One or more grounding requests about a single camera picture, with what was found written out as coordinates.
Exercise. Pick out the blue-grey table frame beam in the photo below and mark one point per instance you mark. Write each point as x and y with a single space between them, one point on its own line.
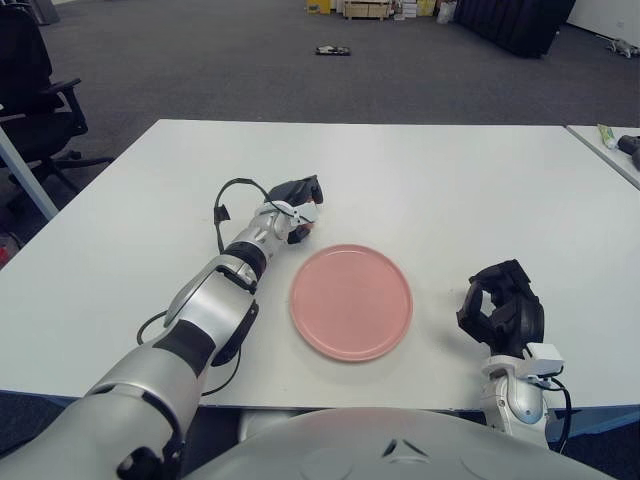
600 422

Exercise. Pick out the wooden crate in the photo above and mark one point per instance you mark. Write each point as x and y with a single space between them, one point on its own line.
367 9

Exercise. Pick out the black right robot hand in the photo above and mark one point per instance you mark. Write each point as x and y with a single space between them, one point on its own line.
522 315

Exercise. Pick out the grey robot torso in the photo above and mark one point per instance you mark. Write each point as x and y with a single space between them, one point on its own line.
350 435

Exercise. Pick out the pale desk leg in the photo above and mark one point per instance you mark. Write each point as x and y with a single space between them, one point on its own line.
27 175

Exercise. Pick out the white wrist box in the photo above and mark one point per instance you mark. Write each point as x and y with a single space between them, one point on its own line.
545 357
302 214

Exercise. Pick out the small grey robot dog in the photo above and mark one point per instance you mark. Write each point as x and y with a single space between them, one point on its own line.
624 47

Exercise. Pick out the small red object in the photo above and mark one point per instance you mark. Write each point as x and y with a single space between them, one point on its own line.
4 252

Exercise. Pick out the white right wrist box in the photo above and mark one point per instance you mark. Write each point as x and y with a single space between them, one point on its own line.
545 357

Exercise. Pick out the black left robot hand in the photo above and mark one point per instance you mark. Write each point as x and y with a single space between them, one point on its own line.
295 189

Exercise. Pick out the white plastic bag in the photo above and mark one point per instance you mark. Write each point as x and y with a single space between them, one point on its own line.
446 12

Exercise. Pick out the black curtain partition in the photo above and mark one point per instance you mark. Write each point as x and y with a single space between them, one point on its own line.
515 25

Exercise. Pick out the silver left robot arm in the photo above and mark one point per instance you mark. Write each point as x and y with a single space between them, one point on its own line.
210 300

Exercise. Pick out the stacked cardboard boxes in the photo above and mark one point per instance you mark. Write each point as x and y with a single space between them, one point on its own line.
415 7

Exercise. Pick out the black office chair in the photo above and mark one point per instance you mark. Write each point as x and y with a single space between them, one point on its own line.
30 135

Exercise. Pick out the black handheld controller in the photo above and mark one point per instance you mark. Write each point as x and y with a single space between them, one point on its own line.
630 144

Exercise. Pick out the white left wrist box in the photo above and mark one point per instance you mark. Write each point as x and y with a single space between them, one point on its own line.
302 214

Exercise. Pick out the yellow box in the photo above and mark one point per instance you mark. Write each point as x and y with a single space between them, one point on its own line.
319 5

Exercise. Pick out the pink round plate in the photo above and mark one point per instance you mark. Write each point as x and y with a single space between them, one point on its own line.
352 302

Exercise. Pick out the small black floor tray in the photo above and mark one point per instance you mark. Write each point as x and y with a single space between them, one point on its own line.
333 50

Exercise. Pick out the green tube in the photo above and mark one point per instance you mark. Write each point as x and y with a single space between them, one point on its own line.
606 137

